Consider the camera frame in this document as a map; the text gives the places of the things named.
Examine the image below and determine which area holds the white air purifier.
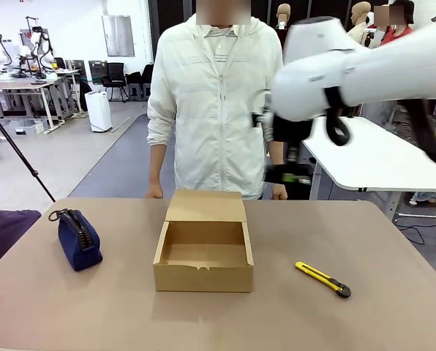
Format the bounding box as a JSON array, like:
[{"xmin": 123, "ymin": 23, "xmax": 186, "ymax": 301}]
[{"xmin": 84, "ymin": 91, "xmax": 113, "ymax": 133}]

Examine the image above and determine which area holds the black floor cable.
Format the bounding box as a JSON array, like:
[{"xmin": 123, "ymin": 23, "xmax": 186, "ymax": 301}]
[{"xmin": 396, "ymin": 222, "xmax": 426, "ymax": 245}]

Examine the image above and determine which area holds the figure in red shirt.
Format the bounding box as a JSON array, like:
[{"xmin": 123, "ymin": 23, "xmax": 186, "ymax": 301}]
[{"xmin": 373, "ymin": 0, "xmax": 416, "ymax": 46}]

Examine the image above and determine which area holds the person's right hand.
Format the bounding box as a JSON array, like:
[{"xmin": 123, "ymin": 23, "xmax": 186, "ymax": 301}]
[{"xmin": 146, "ymin": 181, "xmax": 165, "ymax": 200}]

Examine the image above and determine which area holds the black tripod leg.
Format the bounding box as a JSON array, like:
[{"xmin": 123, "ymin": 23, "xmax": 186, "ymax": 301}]
[{"xmin": 0, "ymin": 103, "xmax": 56, "ymax": 203}]

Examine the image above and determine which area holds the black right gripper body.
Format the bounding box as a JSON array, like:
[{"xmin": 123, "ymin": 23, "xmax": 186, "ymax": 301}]
[{"xmin": 272, "ymin": 116, "xmax": 314, "ymax": 165}]

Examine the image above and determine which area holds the person's right forearm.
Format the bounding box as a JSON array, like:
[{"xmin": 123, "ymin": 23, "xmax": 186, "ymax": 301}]
[{"xmin": 149, "ymin": 143, "xmax": 164, "ymax": 184}]

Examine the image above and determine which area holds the navy zipper pouch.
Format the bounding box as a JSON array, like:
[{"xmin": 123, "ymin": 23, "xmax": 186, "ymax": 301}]
[{"xmin": 48, "ymin": 208, "xmax": 104, "ymax": 272}]

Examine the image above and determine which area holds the person's left hand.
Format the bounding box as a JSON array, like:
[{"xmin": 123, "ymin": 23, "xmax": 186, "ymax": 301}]
[{"xmin": 271, "ymin": 182, "xmax": 289, "ymax": 201}]

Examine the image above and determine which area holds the clear storage bin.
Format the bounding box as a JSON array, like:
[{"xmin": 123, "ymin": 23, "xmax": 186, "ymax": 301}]
[{"xmin": 11, "ymin": 118, "xmax": 45, "ymax": 137}]

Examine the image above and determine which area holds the thick black right arm hose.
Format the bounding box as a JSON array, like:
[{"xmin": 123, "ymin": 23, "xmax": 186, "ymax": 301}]
[{"xmin": 407, "ymin": 97, "xmax": 436, "ymax": 170}]

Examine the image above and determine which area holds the wooden workbench table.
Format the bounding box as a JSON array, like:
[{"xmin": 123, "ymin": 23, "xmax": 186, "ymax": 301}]
[{"xmin": 0, "ymin": 79, "xmax": 60, "ymax": 135}]

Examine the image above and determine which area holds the person in white jacket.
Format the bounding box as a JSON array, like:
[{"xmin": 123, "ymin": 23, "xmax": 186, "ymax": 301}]
[{"xmin": 146, "ymin": 14, "xmax": 285, "ymax": 200}]

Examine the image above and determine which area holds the yellow utility knife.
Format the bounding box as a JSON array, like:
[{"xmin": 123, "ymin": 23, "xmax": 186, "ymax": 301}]
[{"xmin": 295, "ymin": 261, "xmax": 352, "ymax": 299}]

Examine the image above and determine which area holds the brown cardboard box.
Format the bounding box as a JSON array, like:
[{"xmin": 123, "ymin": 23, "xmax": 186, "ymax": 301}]
[{"xmin": 152, "ymin": 189, "xmax": 255, "ymax": 294}]

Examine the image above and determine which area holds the mannequin in beige jacket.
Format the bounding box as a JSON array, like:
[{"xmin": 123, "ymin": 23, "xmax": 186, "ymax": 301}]
[{"xmin": 347, "ymin": 1, "xmax": 375, "ymax": 48}]

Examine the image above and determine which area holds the grey wall panel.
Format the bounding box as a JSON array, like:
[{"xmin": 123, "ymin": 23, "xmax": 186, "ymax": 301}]
[{"xmin": 101, "ymin": 15, "xmax": 135, "ymax": 58}]

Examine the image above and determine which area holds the mannequin in dark red top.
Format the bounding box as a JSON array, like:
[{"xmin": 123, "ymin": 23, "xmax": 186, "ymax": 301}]
[{"xmin": 276, "ymin": 3, "xmax": 293, "ymax": 32}]

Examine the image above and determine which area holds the person's left forearm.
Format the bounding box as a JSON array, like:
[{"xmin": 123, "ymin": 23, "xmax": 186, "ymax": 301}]
[{"xmin": 268, "ymin": 140, "xmax": 286, "ymax": 169}]

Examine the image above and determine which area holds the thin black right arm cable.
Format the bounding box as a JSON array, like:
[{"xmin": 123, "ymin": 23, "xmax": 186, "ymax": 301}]
[{"xmin": 323, "ymin": 87, "xmax": 351, "ymax": 147}]

